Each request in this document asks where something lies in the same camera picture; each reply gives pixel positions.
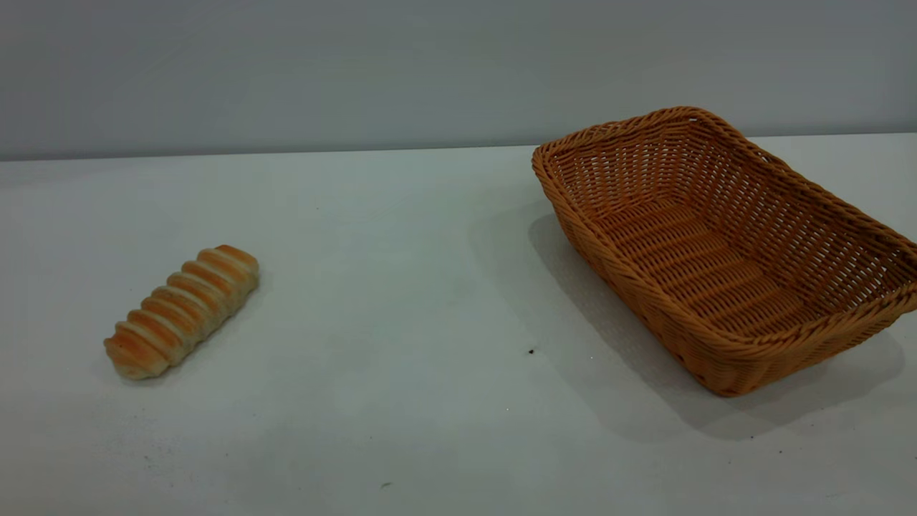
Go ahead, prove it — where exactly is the orange woven wicker basket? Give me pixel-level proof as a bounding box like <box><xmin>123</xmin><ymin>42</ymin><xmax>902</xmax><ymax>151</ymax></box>
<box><xmin>532</xmin><ymin>106</ymin><xmax>917</xmax><ymax>397</ymax></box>

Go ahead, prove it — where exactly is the long ridged bread loaf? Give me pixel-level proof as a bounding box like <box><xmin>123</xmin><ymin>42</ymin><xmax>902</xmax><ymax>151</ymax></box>
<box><xmin>104</xmin><ymin>244</ymin><xmax>259</xmax><ymax>381</ymax></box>

